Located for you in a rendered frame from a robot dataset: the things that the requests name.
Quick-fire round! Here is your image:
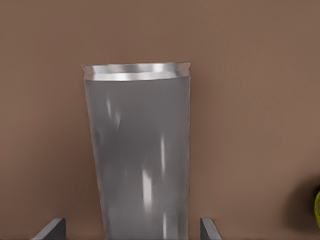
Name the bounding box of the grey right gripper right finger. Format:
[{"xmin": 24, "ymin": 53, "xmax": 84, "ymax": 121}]
[{"xmin": 200, "ymin": 217, "xmax": 223, "ymax": 240}]

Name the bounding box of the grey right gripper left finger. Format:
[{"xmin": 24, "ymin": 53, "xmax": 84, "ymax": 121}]
[{"xmin": 31, "ymin": 217, "xmax": 66, "ymax": 240}]

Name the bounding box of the yellow-green tennis ball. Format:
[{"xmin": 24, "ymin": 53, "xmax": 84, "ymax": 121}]
[{"xmin": 314, "ymin": 191, "xmax": 320, "ymax": 226}]

